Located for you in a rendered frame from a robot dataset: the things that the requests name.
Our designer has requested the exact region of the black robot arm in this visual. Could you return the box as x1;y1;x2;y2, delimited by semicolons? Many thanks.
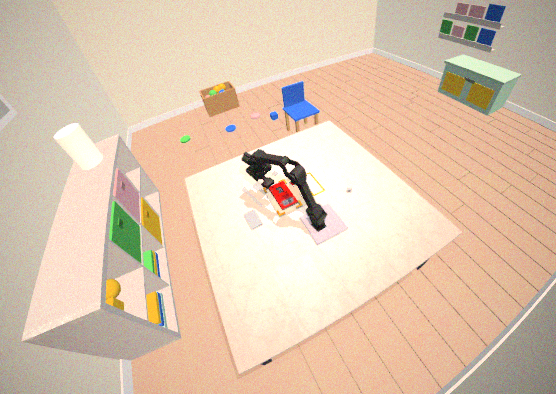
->
241;149;328;232

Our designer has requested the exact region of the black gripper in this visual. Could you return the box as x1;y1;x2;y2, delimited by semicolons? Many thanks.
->
246;165;274;189

